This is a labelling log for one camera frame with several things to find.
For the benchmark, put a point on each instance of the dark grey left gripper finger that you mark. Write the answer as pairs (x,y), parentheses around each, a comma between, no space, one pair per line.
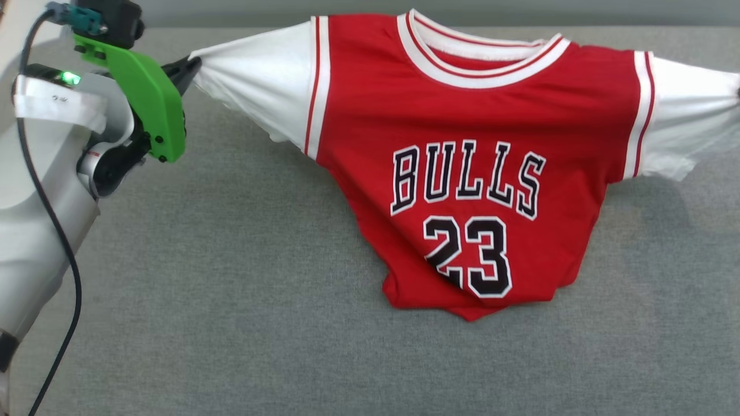
(184,72)

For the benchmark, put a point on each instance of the white tape label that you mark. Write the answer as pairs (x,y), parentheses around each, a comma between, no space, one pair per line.
(55,104)

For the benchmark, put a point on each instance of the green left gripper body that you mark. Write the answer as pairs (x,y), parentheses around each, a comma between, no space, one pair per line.
(147,98)

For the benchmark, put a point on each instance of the red Bulls 23 jersey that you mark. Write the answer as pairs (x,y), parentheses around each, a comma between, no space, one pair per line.
(462,115)

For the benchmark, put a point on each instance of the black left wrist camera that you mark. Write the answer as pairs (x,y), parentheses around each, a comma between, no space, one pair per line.
(113,20)

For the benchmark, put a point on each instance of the grey fabric sofa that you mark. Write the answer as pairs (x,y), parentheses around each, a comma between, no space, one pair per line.
(231,289)

